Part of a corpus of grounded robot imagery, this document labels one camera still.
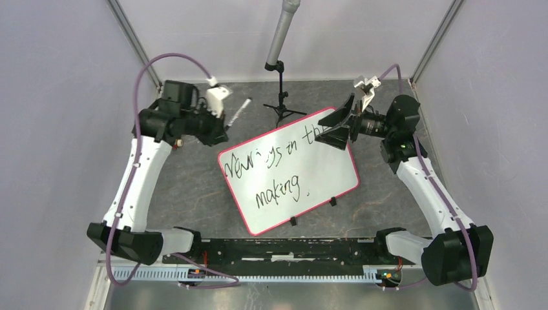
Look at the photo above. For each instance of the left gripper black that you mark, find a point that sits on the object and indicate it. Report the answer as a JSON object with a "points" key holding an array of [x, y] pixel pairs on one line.
{"points": [[217, 134]]}

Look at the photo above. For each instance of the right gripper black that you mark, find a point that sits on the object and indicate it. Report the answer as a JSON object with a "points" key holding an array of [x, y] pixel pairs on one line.
{"points": [[337, 137]]}

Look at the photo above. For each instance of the whiteboard with pink frame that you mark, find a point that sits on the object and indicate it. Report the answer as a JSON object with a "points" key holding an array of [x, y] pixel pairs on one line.
{"points": [[284, 173]]}

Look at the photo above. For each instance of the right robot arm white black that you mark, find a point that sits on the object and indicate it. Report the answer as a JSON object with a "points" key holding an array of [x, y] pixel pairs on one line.
{"points": [[459, 250]]}

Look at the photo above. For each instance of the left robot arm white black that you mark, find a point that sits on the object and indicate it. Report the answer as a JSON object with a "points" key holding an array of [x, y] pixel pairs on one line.
{"points": [[179, 111]]}

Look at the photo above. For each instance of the colourful toy block car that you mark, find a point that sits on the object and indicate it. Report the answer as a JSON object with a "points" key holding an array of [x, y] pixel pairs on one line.
{"points": [[178, 143]]}

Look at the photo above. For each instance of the black microphone tripod stand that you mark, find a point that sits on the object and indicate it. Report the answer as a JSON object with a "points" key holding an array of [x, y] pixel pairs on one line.
{"points": [[281, 109]]}

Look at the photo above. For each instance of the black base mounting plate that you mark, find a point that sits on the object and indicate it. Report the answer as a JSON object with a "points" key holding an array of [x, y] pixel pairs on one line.
{"points": [[292, 256]]}

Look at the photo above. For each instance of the silver microphone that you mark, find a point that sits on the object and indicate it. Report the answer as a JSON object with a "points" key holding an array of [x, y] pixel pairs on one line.
{"points": [[289, 8]]}

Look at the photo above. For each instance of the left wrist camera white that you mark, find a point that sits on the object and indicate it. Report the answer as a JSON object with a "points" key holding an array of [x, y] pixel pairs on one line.
{"points": [[215, 96]]}

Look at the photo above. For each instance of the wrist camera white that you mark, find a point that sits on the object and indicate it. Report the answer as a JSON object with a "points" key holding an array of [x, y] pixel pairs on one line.
{"points": [[366, 88], [215, 96]]}

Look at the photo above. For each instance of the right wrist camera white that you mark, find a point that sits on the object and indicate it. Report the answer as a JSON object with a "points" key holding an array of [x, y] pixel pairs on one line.
{"points": [[366, 88]]}

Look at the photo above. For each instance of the slotted aluminium rail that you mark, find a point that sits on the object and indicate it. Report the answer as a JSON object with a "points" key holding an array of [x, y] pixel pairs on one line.
{"points": [[186, 274]]}

